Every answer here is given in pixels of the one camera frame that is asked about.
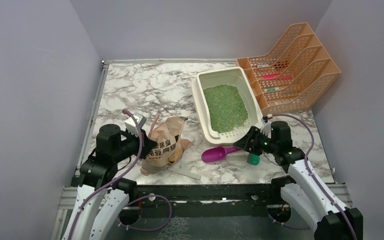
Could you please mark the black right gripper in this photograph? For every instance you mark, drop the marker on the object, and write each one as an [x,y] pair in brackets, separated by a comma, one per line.
[245,142]

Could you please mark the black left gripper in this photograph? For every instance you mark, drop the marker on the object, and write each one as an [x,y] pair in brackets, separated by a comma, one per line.
[147,144]

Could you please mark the magenta plastic litter scoop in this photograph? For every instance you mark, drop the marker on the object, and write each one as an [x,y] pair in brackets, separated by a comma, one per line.
[218,153]

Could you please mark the orange cat litter bag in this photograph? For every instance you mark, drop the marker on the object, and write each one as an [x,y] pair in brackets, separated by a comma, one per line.
[170,144]

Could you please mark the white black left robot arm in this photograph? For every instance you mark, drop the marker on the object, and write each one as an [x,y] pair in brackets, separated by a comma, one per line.
[100,196]

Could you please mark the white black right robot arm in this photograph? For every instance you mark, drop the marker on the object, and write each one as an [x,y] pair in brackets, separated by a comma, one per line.
[328,217]

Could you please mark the small green box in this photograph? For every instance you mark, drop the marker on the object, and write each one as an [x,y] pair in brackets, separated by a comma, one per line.
[253,159]

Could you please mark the white plastic litter box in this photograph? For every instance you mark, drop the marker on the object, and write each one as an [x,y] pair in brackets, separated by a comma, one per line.
[235,77]

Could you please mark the green cat litter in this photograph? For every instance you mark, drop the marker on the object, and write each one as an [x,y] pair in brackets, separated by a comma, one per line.
[226,108]

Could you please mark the green marker pen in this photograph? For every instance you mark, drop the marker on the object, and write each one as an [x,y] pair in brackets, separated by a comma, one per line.
[272,89]

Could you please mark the pink marker pen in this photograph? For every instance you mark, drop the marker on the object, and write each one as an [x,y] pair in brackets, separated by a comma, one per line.
[283,77]

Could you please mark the white marker pen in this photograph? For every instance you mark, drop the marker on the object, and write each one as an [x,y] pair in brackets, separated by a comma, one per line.
[262,65]

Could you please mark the orange mesh file organizer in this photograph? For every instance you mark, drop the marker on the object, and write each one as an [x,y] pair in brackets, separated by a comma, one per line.
[298,53]

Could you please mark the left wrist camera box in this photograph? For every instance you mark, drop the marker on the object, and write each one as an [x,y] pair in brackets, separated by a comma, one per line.
[135,122]

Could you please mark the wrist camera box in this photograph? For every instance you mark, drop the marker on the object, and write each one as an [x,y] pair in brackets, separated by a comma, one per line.
[135,122]
[266,124]

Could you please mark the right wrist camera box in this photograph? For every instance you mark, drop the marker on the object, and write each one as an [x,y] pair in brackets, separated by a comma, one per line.
[266,124]

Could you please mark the black metal base rail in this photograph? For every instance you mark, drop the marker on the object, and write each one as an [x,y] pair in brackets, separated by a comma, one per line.
[258,193]

